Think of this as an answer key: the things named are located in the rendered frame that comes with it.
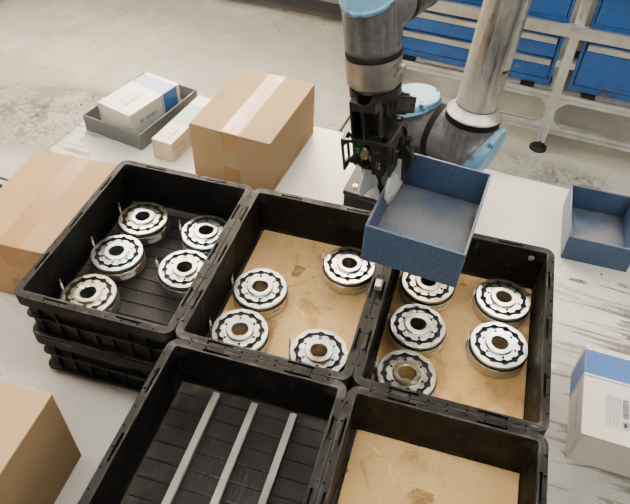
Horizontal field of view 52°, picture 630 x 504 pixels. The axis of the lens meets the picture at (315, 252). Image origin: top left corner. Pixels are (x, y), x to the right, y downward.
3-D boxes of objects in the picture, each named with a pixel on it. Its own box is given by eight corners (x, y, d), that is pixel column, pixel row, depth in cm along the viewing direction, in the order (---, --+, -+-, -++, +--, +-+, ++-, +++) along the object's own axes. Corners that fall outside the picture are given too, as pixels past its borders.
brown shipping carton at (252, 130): (244, 115, 190) (241, 66, 178) (313, 133, 185) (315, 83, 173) (195, 174, 170) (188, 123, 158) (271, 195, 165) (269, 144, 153)
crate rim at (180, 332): (255, 195, 133) (255, 186, 131) (397, 225, 128) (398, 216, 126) (172, 344, 106) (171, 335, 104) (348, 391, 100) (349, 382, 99)
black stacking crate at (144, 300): (132, 201, 145) (123, 161, 137) (256, 229, 140) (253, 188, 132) (30, 336, 118) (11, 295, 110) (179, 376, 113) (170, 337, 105)
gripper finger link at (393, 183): (375, 220, 98) (371, 171, 92) (388, 198, 102) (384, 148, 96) (394, 224, 97) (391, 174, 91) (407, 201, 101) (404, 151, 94)
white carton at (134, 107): (151, 98, 194) (147, 71, 188) (182, 110, 190) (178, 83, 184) (103, 129, 182) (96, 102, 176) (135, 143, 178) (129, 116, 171)
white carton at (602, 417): (571, 370, 129) (585, 343, 123) (633, 388, 127) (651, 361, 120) (564, 457, 116) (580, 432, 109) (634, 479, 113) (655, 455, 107)
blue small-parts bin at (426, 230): (396, 182, 111) (402, 149, 106) (482, 206, 108) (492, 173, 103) (359, 258, 98) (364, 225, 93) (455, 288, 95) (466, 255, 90)
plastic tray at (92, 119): (145, 86, 200) (143, 71, 196) (198, 104, 193) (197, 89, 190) (85, 129, 183) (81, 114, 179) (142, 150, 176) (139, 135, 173)
